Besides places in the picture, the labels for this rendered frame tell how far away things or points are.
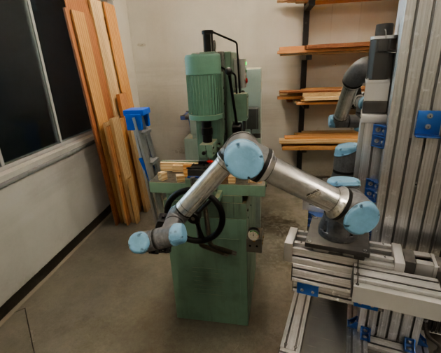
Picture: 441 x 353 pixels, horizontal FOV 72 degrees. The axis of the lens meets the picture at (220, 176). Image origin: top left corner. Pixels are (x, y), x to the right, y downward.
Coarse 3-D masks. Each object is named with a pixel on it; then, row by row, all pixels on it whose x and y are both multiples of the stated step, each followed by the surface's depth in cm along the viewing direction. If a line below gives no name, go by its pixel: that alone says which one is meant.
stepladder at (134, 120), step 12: (132, 108) 239; (144, 108) 236; (132, 120) 229; (144, 120) 243; (144, 132) 233; (144, 144) 238; (144, 156) 236; (144, 168) 241; (156, 168) 256; (156, 204) 249; (156, 216) 256
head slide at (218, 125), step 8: (224, 96) 168; (224, 104) 168; (224, 112) 169; (216, 120) 166; (224, 120) 170; (200, 128) 169; (216, 128) 167; (224, 128) 170; (200, 136) 171; (216, 136) 169; (224, 136) 171
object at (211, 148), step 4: (212, 140) 166; (216, 140) 168; (200, 144) 159; (204, 144) 158; (208, 144) 158; (212, 144) 158; (200, 148) 159; (204, 148) 158; (208, 148) 158; (212, 148) 158; (216, 148) 168; (200, 152) 160; (208, 152) 159; (212, 152) 158; (200, 156) 160; (204, 156) 160; (208, 156) 160; (212, 156) 159
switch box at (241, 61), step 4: (236, 60) 170; (240, 60) 170; (244, 60) 170; (236, 64) 171; (240, 64) 171; (244, 64) 171; (236, 68) 172; (240, 68) 172; (244, 68) 172; (236, 72) 173; (240, 72) 172; (244, 72) 172; (240, 76) 173; (244, 76) 173; (240, 80) 174; (244, 80) 174; (240, 84) 175; (244, 84) 175
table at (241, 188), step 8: (168, 176) 164; (152, 184) 158; (160, 184) 158; (168, 184) 157; (176, 184) 156; (184, 184) 155; (224, 184) 151; (232, 184) 150; (240, 184) 150; (248, 184) 149; (256, 184) 149; (264, 184) 148; (152, 192) 160; (160, 192) 159; (168, 192) 158; (224, 192) 152; (232, 192) 151; (240, 192) 151; (248, 192) 150; (256, 192) 149; (264, 192) 148
